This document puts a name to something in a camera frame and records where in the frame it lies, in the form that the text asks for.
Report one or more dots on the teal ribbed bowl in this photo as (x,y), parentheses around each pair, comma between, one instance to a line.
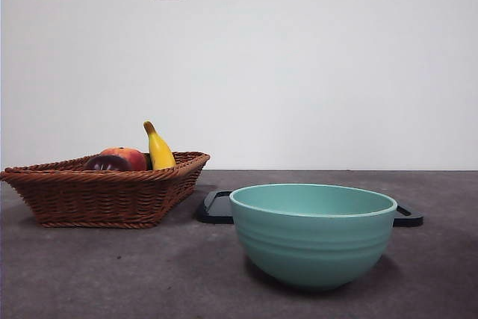
(313,251)

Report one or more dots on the dark red plum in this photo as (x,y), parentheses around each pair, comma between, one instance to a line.
(106,164)

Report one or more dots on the dark rectangular tray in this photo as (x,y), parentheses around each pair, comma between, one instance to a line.
(216,210)

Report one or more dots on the yellow banana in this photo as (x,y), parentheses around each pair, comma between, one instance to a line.
(160,151)

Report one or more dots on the red orange peach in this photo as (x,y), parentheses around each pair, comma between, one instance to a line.
(130,156)

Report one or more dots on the brown wicker basket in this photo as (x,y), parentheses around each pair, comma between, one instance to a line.
(93,199)

